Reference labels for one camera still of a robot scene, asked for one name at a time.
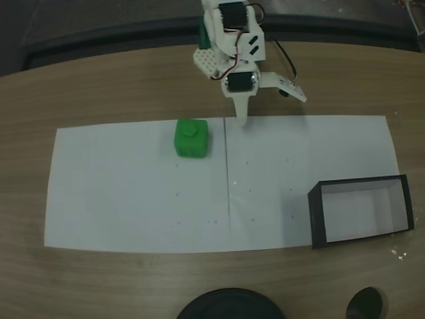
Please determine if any white paper sheet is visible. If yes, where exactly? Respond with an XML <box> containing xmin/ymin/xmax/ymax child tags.
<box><xmin>224</xmin><ymin>114</ymin><xmax>401</xmax><ymax>251</ymax></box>
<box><xmin>44</xmin><ymin>118</ymin><xmax>230</xmax><ymax>253</ymax></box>

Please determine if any dark grey desk partition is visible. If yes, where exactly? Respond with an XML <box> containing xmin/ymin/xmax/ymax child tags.
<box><xmin>0</xmin><ymin>0</ymin><xmax>425</xmax><ymax>78</ymax></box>

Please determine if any green cube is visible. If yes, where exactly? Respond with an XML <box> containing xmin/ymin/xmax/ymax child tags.
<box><xmin>172</xmin><ymin>118</ymin><xmax>211</xmax><ymax>160</ymax></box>

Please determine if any green table clamp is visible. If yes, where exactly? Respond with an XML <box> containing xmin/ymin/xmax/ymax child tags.
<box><xmin>198</xmin><ymin>15</ymin><xmax>212</xmax><ymax>51</ymax></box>

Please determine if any black camera cable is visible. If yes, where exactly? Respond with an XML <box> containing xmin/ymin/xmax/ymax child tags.
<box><xmin>265</xmin><ymin>38</ymin><xmax>299</xmax><ymax>84</ymax></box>

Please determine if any dark cardboard box white inside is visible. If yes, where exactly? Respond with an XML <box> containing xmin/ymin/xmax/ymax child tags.
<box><xmin>307</xmin><ymin>174</ymin><xmax>415</xmax><ymax>250</ymax></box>

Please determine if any round table grommet hole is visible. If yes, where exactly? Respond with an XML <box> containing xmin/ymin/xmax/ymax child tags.
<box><xmin>345</xmin><ymin>286</ymin><xmax>383</xmax><ymax>319</ymax></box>

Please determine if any black round stand base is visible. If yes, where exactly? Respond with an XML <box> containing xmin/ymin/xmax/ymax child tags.
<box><xmin>175</xmin><ymin>287</ymin><xmax>286</xmax><ymax>319</ymax></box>

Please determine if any white gripper camera mount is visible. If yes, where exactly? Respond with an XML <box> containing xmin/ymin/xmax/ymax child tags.
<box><xmin>257</xmin><ymin>71</ymin><xmax>308</xmax><ymax>102</ymax></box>

